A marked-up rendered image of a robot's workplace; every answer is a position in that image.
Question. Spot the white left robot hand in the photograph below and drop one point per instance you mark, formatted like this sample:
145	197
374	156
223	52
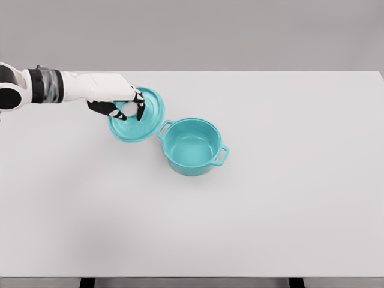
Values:
111	87

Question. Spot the teal pot lid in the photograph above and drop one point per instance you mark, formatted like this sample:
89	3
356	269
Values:
150	117

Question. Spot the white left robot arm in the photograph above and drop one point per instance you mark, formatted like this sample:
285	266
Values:
45	87

